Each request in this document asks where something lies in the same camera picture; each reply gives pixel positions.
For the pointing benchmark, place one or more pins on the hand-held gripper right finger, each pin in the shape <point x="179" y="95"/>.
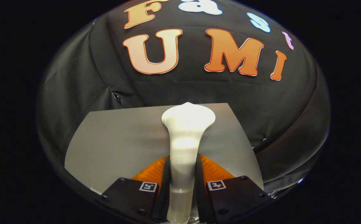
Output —
<point x="199" y="193"/>

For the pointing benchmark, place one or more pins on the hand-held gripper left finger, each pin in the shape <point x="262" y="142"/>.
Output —
<point x="164" y="193"/>

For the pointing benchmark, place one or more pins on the white garment steamer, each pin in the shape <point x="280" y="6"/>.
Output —
<point x="185" y="140"/>

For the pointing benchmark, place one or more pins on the grey cabinet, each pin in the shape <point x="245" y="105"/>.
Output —
<point x="121" y="143"/>

